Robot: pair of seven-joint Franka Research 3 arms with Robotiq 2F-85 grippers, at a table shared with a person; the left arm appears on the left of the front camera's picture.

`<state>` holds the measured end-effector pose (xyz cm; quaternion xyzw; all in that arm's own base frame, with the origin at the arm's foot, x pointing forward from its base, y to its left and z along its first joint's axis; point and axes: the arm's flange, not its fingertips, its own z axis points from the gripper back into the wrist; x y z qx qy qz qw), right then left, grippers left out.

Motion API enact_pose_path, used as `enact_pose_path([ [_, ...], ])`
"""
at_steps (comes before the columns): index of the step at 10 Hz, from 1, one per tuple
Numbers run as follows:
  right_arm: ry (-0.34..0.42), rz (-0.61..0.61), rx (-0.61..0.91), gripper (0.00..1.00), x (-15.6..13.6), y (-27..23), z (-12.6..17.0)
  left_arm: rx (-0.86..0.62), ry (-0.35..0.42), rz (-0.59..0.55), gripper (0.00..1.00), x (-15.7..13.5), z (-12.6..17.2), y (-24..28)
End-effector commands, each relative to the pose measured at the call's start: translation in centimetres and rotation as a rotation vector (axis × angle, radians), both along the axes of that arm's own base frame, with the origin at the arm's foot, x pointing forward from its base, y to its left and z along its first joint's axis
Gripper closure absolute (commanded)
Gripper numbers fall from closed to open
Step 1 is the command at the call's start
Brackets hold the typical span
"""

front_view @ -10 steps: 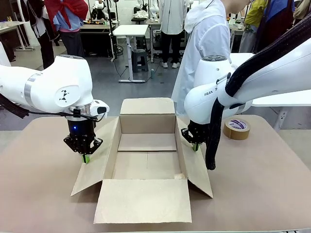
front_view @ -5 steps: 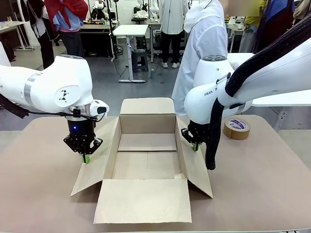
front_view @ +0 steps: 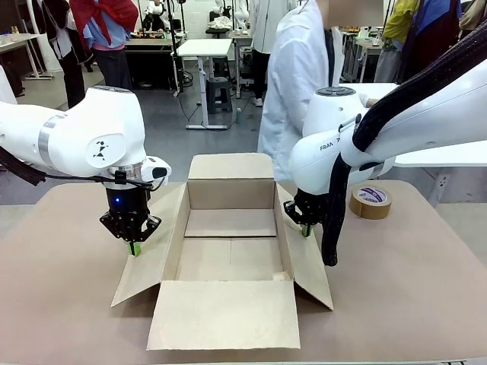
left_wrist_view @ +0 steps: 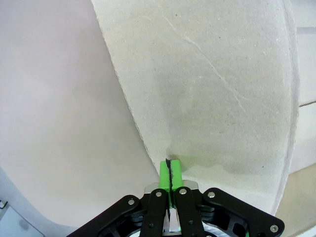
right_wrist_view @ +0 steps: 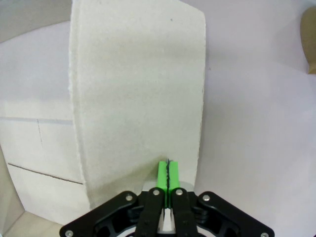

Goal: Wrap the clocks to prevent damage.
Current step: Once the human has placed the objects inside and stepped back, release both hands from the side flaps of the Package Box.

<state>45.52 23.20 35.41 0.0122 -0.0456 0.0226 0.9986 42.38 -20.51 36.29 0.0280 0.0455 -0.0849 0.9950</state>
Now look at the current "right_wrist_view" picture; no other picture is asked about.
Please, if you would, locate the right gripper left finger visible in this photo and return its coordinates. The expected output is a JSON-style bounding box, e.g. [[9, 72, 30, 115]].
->
[[59, 160, 170, 237]]

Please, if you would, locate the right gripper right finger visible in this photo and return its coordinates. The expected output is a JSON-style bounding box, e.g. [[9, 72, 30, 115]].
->
[[168, 160, 275, 237]]

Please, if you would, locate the white foam sheet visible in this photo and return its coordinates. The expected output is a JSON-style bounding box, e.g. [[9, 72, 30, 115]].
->
[[67, 0, 207, 213]]

